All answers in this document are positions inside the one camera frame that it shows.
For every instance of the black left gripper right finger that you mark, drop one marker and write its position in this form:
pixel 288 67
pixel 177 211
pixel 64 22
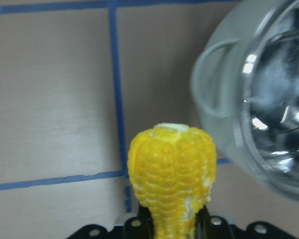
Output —
pixel 210 226

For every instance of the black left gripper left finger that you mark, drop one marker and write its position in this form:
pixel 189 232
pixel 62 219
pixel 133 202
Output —
pixel 139 226

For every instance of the yellow corn cob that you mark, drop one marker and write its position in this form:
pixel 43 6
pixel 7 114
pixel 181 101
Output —
pixel 172 168

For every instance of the sage green cooking pot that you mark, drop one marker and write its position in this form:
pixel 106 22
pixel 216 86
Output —
pixel 245 85

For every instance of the brown paper table cover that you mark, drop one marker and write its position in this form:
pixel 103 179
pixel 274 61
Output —
pixel 78 79

